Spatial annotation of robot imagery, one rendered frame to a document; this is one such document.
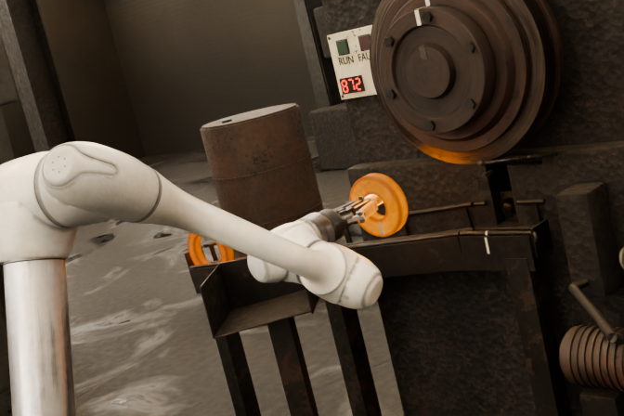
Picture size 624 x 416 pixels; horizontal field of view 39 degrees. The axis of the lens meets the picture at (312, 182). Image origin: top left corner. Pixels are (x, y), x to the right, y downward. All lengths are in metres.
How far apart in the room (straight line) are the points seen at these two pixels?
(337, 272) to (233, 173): 3.18
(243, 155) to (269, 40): 6.38
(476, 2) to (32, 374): 1.16
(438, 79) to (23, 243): 0.95
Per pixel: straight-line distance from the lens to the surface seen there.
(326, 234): 1.92
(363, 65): 2.38
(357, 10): 2.39
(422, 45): 1.97
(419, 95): 2.02
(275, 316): 2.23
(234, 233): 1.62
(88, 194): 1.41
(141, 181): 1.46
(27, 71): 8.64
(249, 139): 4.80
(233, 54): 11.65
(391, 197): 2.06
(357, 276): 1.73
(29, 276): 1.52
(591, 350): 1.91
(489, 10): 1.95
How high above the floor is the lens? 1.26
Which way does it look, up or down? 10 degrees down
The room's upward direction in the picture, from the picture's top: 14 degrees counter-clockwise
